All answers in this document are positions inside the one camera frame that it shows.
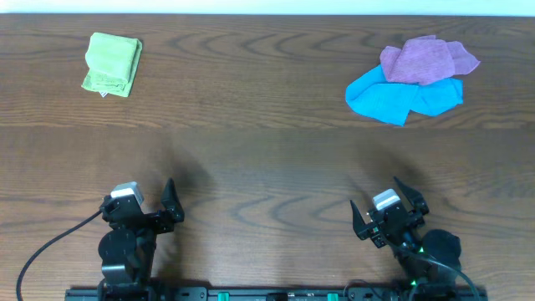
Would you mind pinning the crumpled purple cloth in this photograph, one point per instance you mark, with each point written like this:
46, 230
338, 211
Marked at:
426, 60

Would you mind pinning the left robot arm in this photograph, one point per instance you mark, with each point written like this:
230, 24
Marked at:
128, 250

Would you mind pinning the folded green cloth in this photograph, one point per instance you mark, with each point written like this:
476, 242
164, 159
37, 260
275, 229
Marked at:
113, 62

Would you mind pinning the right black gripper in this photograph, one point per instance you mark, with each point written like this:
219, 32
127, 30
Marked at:
393, 219

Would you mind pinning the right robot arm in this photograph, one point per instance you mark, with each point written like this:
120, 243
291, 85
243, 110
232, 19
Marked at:
431, 262

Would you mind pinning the blue cloth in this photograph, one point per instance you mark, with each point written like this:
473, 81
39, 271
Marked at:
372, 96

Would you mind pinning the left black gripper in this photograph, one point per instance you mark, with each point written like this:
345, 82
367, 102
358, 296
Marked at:
147, 219

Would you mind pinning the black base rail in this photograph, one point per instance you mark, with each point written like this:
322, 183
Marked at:
355, 293

